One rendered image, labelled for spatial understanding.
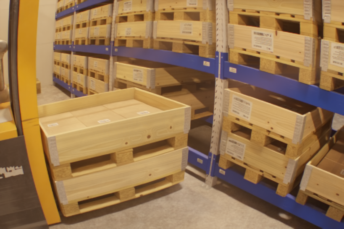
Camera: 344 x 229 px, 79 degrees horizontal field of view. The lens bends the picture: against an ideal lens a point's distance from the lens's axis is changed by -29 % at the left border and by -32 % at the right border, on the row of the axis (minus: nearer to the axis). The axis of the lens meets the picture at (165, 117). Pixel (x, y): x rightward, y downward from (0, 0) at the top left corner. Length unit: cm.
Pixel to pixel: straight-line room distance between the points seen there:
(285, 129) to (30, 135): 175
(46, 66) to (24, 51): 609
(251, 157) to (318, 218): 87
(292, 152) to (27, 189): 190
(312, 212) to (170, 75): 223
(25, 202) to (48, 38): 622
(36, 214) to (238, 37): 208
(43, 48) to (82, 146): 601
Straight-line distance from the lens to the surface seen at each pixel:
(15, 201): 191
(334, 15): 180
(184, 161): 242
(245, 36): 211
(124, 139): 198
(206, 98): 366
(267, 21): 200
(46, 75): 776
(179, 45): 264
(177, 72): 322
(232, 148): 231
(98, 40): 426
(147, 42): 306
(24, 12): 166
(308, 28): 184
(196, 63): 250
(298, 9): 189
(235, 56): 218
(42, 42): 764
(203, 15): 242
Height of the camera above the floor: 143
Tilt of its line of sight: 19 degrees down
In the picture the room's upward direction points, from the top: 2 degrees clockwise
